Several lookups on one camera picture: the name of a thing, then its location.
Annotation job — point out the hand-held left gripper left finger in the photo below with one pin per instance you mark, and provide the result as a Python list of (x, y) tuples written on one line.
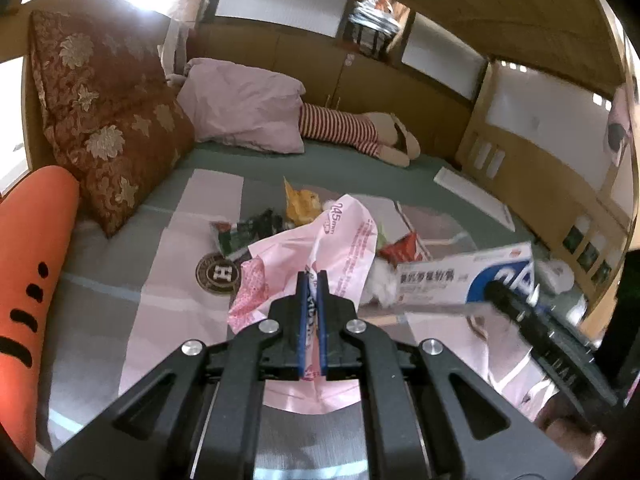
[(302, 325)]

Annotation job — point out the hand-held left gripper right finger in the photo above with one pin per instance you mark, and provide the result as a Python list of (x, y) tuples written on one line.
[(323, 325)]

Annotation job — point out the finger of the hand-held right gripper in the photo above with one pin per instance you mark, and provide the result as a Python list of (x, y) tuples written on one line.
[(510, 300)]

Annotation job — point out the white blue medicine box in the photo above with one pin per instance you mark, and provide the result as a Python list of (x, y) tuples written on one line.
[(440, 280)]

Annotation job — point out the pink printed plastic bag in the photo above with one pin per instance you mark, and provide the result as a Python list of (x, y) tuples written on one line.
[(340, 240)]

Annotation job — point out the person's right hand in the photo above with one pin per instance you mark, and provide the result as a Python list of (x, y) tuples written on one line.
[(570, 440)]

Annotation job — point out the white crumpled tissue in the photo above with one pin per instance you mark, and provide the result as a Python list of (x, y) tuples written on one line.
[(382, 280)]

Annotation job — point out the round brown badge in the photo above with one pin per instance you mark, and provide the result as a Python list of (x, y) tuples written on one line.
[(217, 273)]

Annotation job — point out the red snack wrapper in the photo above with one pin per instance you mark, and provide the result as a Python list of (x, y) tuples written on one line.
[(400, 250)]

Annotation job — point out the green snack wrapper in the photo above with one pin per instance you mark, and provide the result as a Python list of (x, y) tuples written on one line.
[(240, 237)]

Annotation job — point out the yellow snack wrapper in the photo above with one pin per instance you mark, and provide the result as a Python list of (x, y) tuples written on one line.
[(300, 205)]

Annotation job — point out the pink grey printed blanket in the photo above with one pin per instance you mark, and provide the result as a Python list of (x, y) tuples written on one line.
[(165, 270)]

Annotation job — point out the green bed sheet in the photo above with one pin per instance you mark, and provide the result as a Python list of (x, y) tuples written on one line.
[(325, 165)]

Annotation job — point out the striped plush doll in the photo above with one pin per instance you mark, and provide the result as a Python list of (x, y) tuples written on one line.
[(340, 127)]

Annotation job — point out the pink pillow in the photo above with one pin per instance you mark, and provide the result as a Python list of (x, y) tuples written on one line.
[(245, 105)]

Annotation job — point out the orange carrot plush pillow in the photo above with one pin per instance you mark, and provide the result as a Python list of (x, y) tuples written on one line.
[(35, 270)]

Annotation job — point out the brown floral pillow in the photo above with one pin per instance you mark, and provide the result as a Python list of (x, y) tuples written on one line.
[(110, 110)]

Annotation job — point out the stack of books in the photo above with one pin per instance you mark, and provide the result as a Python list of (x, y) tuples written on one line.
[(372, 17)]

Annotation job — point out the wooden bed side frame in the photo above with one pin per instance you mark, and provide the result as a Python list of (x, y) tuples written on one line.
[(540, 160)]

